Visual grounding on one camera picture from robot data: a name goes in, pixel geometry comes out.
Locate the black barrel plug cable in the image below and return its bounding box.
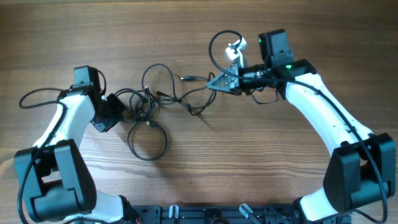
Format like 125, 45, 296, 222
141, 63, 218, 116

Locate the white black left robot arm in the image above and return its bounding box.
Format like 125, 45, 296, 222
14, 65, 141, 223

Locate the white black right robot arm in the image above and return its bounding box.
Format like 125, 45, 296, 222
207, 29, 396, 223

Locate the black USB cable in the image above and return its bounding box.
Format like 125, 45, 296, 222
113, 85, 169, 162

